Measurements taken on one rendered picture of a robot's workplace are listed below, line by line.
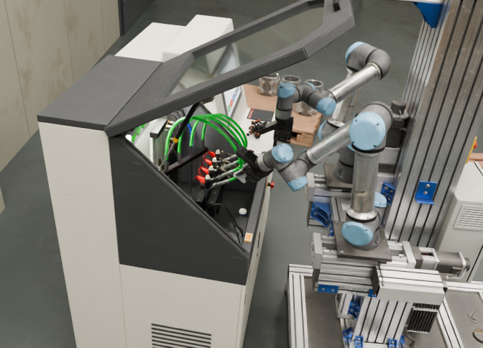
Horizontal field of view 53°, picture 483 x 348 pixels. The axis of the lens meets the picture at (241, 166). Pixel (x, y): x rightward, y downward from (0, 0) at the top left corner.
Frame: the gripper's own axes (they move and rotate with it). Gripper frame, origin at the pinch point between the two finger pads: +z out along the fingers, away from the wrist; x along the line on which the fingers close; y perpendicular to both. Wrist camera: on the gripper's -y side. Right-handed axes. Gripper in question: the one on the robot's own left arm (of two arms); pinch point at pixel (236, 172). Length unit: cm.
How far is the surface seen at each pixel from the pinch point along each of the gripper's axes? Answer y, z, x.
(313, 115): 47, 178, 244
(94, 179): -37, 14, -46
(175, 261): 12.6, 21.8, -39.9
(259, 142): 5, 44, 56
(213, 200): 5.9, 23.3, -5.0
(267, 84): -7, 213, 253
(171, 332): 43, 56, -52
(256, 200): 20.7, 18.6, 11.4
